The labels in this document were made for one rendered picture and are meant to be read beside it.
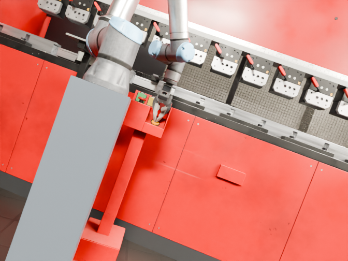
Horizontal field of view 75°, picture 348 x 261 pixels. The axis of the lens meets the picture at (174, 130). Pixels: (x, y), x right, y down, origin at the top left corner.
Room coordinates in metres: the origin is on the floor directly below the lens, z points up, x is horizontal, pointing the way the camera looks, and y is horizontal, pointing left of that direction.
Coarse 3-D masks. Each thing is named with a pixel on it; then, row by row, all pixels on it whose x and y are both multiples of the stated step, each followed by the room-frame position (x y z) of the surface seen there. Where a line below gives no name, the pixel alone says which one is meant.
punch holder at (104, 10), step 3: (102, 3) 1.46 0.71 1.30; (105, 3) 1.46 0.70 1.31; (102, 6) 1.46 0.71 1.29; (105, 6) 1.46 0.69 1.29; (108, 6) 1.45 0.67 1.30; (102, 9) 1.46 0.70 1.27; (105, 9) 1.45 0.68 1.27; (99, 12) 1.46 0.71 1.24; (105, 12) 1.45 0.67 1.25; (96, 15) 1.45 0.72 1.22; (99, 15) 1.46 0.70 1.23; (96, 18) 1.45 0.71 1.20; (96, 21) 1.45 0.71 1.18
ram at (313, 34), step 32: (96, 0) 1.46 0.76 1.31; (160, 0) 1.44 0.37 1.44; (192, 0) 1.43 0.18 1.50; (224, 0) 1.41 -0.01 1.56; (256, 0) 1.40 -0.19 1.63; (288, 0) 1.39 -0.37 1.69; (320, 0) 1.38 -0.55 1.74; (192, 32) 1.42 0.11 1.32; (224, 32) 1.41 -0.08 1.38; (256, 32) 1.40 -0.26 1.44; (288, 32) 1.39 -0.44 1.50; (320, 32) 1.38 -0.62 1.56; (288, 64) 1.38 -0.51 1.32; (320, 64) 1.37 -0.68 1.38
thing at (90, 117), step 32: (64, 96) 0.65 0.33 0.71; (96, 96) 0.67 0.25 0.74; (64, 128) 0.66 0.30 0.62; (96, 128) 0.67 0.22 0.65; (64, 160) 0.66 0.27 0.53; (96, 160) 0.68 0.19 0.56; (32, 192) 0.65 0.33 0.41; (64, 192) 0.67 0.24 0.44; (96, 192) 0.76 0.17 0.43; (32, 224) 0.66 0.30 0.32; (64, 224) 0.67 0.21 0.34; (32, 256) 0.66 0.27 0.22; (64, 256) 0.68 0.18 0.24
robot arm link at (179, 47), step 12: (168, 0) 0.84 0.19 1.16; (180, 0) 0.83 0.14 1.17; (168, 12) 0.86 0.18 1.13; (180, 12) 0.84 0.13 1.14; (180, 24) 0.85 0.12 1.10; (180, 36) 0.87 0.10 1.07; (168, 48) 0.92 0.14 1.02; (180, 48) 0.87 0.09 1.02; (192, 48) 0.89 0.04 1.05; (168, 60) 0.96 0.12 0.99; (180, 60) 0.90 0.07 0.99
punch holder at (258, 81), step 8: (256, 56) 1.39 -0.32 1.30; (248, 64) 1.40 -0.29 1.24; (256, 64) 1.39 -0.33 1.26; (264, 64) 1.39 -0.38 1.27; (272, 64) 1.39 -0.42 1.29; (248, 72) 1.39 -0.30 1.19; (256, 72) 1.39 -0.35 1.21; (264, 72) 1.39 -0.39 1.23; (240, 80) 1.43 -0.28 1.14; (248, 80) 1.39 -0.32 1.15; (256, 80) 1.39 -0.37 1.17; (264, 80) 1.39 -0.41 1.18
